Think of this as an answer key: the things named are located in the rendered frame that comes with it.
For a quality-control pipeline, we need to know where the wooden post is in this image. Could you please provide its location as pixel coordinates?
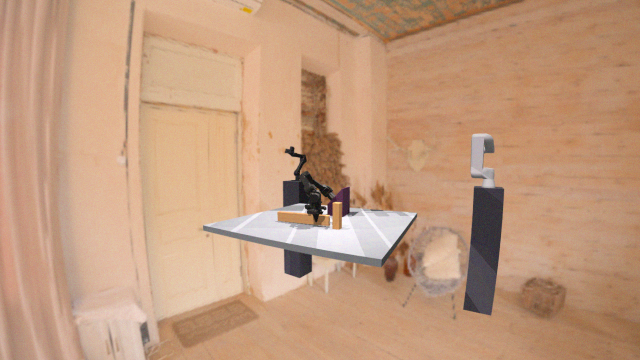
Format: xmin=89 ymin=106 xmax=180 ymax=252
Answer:
xmin=332 ymin=202 xmax=342 ymax=230

